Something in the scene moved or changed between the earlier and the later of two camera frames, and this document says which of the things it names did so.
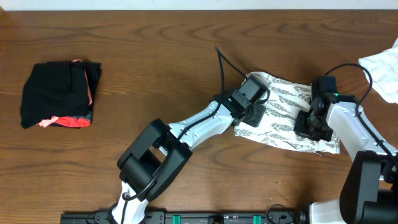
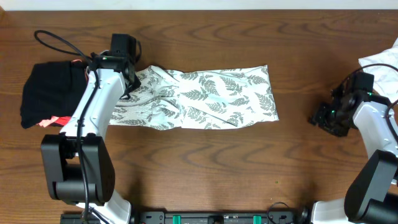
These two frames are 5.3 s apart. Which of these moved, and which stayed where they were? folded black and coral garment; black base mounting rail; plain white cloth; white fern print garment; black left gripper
Moved: black left gripper; white fern print garment
Stayed: folded black and coral garment; plain white cloth; black base mounting rail
